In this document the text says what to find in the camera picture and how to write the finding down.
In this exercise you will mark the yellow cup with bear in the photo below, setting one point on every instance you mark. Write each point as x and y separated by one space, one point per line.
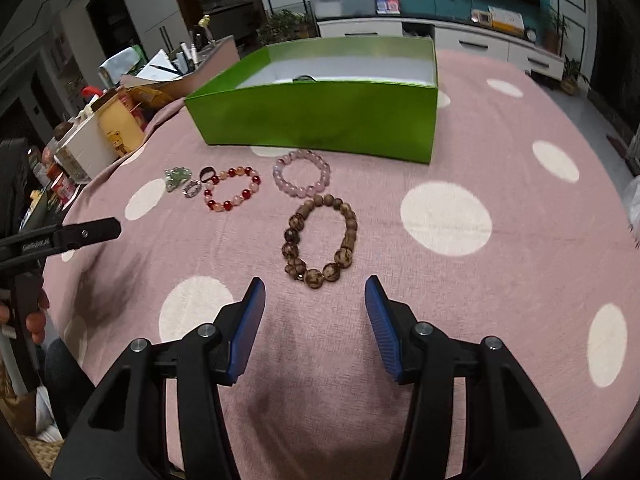
120 127

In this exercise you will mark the black alarm clock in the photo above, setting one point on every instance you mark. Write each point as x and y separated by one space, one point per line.
530 35

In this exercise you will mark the black smart band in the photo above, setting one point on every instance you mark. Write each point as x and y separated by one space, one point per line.
304 78

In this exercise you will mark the potted plants in planter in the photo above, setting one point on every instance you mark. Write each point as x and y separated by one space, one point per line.
285 25

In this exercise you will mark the person's left hand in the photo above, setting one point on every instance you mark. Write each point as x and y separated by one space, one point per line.
37 325

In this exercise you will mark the white tv cabinet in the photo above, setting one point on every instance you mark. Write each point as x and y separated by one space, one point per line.
470 42

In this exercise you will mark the green jade pendant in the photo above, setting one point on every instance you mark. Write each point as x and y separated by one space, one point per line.
176 176

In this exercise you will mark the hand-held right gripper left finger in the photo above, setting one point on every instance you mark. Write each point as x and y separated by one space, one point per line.
247 330

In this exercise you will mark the green cardboard box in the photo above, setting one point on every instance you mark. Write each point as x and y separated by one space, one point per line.
325 120

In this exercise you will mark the small potted plant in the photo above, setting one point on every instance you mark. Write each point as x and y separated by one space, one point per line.
572 77

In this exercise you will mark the yellow white box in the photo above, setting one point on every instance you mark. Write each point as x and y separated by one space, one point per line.
506 19

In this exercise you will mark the white paper sheets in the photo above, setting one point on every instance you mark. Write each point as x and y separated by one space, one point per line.
157 65

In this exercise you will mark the green white bag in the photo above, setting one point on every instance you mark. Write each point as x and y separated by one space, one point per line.
120 65

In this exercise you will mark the yellow snack bag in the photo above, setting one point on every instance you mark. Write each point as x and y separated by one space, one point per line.
145 96

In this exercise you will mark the beige desk organizer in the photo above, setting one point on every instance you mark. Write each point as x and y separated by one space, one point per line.
215 55

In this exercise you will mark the white carton box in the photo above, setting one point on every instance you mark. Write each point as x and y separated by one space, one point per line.
85 150

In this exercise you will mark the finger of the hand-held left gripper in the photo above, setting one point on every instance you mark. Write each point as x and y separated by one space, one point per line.
75 234

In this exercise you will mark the potted plant with tall stems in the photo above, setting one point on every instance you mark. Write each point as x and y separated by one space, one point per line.
555 30

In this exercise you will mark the pink polka dot tablecloth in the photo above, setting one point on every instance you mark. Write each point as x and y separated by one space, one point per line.
500 285

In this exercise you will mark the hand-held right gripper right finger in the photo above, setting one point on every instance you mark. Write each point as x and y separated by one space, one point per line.
382 330

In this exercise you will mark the translucent storage bin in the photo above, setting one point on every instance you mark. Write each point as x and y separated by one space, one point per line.
342 2

